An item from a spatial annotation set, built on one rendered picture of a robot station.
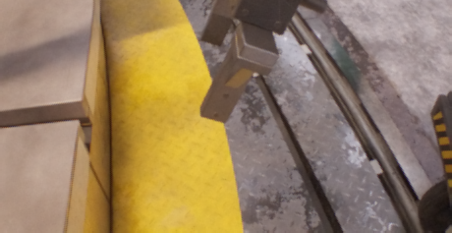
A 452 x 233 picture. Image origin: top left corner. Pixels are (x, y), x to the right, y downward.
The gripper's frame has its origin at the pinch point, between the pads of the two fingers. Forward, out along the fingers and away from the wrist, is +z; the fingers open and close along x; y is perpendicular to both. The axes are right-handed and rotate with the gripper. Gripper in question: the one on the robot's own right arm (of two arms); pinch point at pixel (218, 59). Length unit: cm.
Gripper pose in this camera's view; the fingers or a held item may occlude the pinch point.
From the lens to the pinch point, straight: 43.9
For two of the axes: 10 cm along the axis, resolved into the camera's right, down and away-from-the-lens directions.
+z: -3.6, 7.1, 6.0
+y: 9.3, 2.6, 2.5
